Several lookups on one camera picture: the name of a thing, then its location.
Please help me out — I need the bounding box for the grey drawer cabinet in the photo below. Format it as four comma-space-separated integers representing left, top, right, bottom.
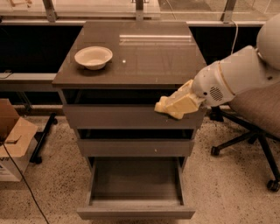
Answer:
52, 20, 217, 173

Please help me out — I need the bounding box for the black table leg base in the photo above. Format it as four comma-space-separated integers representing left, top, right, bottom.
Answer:
30, 113, 58, 164

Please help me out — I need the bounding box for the white paper bowl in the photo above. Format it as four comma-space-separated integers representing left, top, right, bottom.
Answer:
74, 46, 113, 70

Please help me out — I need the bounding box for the top grey drawer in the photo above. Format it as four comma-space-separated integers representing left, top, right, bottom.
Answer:
60, 88, 206, 130

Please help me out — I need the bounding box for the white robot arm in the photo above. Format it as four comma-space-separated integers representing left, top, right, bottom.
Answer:
155, 15, 280, 119

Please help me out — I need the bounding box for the white hanging cable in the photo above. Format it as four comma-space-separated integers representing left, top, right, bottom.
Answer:
230, 20, 240, 56

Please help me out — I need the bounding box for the middle grey drawer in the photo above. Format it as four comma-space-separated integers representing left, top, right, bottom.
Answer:
78, 129, 194, 157

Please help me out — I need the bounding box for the black floor cable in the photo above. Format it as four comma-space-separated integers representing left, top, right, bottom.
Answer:
0, 139, 51, 224

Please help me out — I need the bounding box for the yellow sponge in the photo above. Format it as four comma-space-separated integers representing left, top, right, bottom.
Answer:
154, 96, 168, 113

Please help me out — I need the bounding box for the brown office chair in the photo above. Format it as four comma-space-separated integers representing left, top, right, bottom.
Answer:
209, 83, 280, 192

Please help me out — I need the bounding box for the bottom grey open drawer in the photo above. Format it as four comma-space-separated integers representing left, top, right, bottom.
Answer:
77, 157, 195, 220

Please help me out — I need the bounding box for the open cardboard box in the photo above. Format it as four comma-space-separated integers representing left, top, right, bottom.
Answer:
0, 99, 38, 182

